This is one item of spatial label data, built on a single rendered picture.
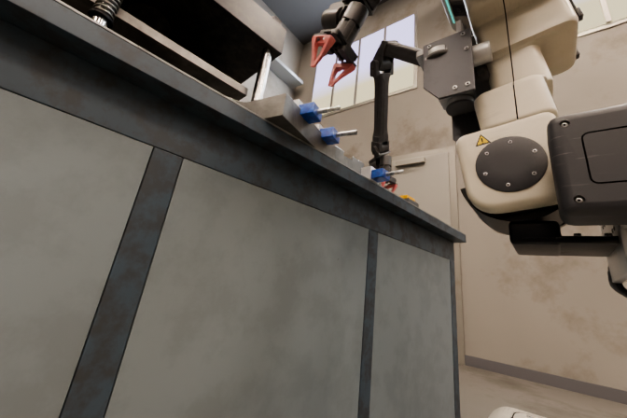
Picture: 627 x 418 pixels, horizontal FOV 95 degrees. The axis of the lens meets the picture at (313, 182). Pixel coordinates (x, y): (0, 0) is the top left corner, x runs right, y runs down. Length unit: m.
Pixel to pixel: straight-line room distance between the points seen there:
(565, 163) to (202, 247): 0.57
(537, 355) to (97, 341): 3.05
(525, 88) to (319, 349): 0.69
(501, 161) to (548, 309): 2.66
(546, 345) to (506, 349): 0.29
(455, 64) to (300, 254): 0.54
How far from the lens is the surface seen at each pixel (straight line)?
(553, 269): 3.23
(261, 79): 1.81
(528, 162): 0.60
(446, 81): 0.70
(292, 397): 0.76
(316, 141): 0.72
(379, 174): 0.88
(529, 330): 3.21
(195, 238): 0.56
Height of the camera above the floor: 0.48
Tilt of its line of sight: 20 degrees up
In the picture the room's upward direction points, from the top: 8 degrees clockwise
